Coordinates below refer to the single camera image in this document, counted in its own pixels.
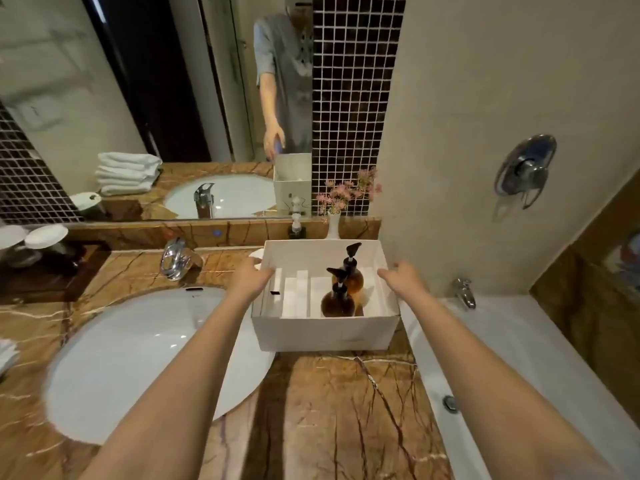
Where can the person's right hand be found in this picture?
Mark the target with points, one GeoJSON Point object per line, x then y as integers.
{"type": "Point", "coordinates": [407, 282]}

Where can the person's left hand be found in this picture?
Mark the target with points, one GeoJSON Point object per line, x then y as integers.
{"type": "Point", "coordinates": [250, 282]}

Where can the amber bottle yellow label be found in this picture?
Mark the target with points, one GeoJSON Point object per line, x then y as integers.
{"type": "Point", "coordinates": [354, 279]}

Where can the amber bottle white label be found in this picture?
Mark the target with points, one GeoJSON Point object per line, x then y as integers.
{"type": "Point", "coordinates": [336, 304]}

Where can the white cardboard box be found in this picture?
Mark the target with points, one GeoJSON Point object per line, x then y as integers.
{"type": "Point", "coordinates": [325, 334]}

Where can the person's right forearm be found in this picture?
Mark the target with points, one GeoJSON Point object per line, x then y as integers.
{"type": "Point", "coordinates": [500, 384]}

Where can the person's left forearm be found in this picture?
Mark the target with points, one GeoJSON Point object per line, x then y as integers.
{"type": "Point", "coordinates": [175, 394]}

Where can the chrome bathtub spout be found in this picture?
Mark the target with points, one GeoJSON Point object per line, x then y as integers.
{"type": "Point", "coordinates": [466, 293]}

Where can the small clear pump bottle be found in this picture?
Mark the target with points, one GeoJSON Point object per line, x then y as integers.
{"type": "Point", "coordinates": [296, 229]}

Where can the chrome sink faucet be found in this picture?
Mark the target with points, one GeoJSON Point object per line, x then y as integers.
{"type": "Point", "coordinates": [175, 259]}

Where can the white slim vase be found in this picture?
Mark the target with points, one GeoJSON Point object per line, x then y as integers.
{"type": "Point", "coordinates": [333, 227]}

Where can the pink flowers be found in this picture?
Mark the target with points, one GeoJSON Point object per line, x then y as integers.
{"type": "Point", "coordinates": [345, 192]}

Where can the chrome bathtub overflow cap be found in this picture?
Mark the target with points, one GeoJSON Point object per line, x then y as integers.
{"type": "Point", "coordinates": [450, 403]}

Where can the white bathtub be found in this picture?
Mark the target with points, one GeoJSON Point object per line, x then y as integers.
{"type": "Point", "coordinates": [525, 354]}

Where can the white oval sink basin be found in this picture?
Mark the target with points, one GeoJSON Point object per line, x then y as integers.
{"type": "Point", "coordinates": [125, 354]}

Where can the dark wooden tray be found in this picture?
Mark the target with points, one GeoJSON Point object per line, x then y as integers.
{"type": "Point", "coordinates": [50, 284]}

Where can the white folded towel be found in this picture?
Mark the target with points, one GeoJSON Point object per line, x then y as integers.
{"type": "Point", "coordinates": [6, 355]}

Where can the wall mirror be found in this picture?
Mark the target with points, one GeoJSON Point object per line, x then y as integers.
{"type": "Point", "coordinates": [150, 69]}

